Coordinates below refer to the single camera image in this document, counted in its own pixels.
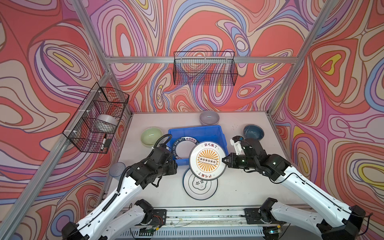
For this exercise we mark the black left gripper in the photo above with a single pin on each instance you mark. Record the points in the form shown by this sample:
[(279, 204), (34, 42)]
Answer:
[(172, 166)]

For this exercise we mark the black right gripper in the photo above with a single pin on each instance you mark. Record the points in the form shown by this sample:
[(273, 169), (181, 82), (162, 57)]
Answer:
[(231, 162)]

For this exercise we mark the orange sunburst plate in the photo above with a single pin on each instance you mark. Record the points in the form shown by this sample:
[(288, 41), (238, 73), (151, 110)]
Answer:
[(206, 161)]

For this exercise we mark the blue plastic bin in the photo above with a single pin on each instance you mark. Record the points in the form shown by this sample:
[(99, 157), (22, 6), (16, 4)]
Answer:
[(194, 135)]

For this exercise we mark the white clover outline plate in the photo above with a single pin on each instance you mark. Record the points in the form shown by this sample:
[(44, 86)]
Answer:
[(198, 189)]

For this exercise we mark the green rimmed lettered plate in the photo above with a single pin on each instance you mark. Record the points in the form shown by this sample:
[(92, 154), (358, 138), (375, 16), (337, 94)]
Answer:
[(183, 146)]

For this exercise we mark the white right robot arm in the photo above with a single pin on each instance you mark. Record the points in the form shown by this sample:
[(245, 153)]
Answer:
[(331, 219)]

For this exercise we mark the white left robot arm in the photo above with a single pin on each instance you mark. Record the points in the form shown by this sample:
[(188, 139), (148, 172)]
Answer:
[(122, 195)]

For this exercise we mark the dark blue bowl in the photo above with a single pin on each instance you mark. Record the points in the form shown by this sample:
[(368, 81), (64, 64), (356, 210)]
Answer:
[(253, 132)]

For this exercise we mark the green bowl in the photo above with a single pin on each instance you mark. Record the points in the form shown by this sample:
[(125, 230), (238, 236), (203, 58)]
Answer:
[(150, 136)]

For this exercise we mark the clear blue plastic cup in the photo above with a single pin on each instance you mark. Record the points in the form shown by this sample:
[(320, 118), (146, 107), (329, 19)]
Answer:
[(116, 170)]

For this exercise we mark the grey purple bowl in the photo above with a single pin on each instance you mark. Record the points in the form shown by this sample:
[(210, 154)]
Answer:
[(209, 118)]

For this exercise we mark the black marker pen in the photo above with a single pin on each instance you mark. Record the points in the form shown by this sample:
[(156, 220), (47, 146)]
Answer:
[(103, 142)]

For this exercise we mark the white tape roll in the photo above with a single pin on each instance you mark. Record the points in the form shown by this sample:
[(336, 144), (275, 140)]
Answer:
[(106, 123)]

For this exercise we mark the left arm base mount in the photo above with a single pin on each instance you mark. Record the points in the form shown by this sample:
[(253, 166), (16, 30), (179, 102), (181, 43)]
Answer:
[(155, 218)]

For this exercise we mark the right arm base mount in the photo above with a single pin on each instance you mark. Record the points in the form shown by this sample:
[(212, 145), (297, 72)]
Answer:
[(256, 216)]

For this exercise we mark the black wire basket left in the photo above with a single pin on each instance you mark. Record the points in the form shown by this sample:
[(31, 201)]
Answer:
[(81, 132)]

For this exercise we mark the black wire basket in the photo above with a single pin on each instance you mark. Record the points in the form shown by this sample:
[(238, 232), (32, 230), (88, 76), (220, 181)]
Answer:
[(81, 132), (205, 68)]

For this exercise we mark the black wire basket back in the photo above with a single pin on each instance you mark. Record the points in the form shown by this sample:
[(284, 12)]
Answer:
[(205, 68)]

